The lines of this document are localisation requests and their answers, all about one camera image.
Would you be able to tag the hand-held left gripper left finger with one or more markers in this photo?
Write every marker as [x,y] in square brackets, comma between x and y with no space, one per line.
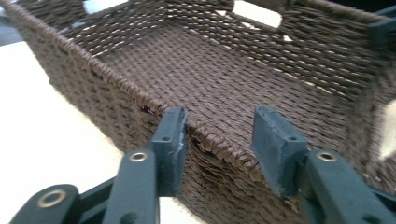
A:
[169,155]

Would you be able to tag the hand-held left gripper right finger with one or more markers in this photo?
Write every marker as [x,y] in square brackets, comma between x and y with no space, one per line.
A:
[277,152]

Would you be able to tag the brown woven basket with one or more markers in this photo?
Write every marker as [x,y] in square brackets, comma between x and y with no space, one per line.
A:
[218,77]

